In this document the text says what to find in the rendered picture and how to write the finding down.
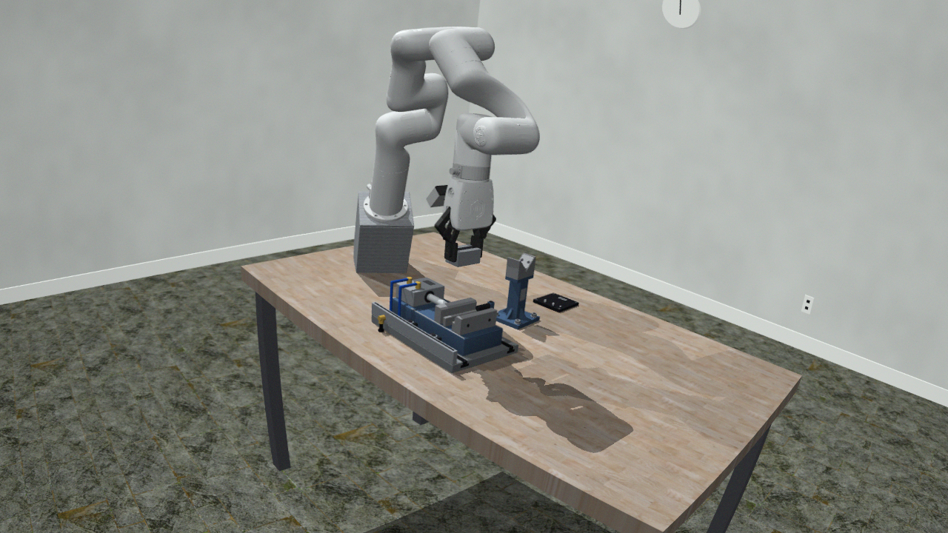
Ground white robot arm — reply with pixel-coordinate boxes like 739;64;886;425
364;27;540;222

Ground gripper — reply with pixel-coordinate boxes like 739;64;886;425
435;176;496;262

